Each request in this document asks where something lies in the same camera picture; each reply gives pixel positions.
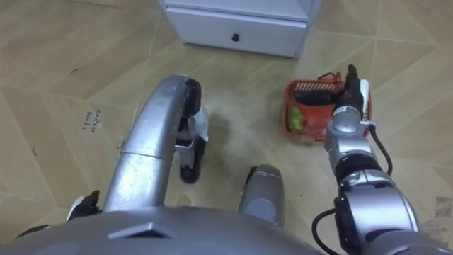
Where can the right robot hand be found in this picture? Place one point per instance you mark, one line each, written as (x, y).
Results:
(354, 93)

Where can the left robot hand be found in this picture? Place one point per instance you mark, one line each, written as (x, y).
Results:
(86, 207)

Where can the red plastic basket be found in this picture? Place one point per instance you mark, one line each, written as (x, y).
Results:
(313, 120)

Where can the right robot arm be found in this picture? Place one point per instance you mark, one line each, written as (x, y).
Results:
(375, 209)

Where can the black oblong object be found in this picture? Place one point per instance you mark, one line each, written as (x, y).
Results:
(315, 97)

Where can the green soft toy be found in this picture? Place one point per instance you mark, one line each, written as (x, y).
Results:
(296, 120)

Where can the robot legs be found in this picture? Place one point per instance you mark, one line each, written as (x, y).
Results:
(152, 141)

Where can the robot body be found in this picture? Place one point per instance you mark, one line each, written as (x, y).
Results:
(177, 241)

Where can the white cabinet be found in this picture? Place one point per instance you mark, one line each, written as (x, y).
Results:
(240, 28)

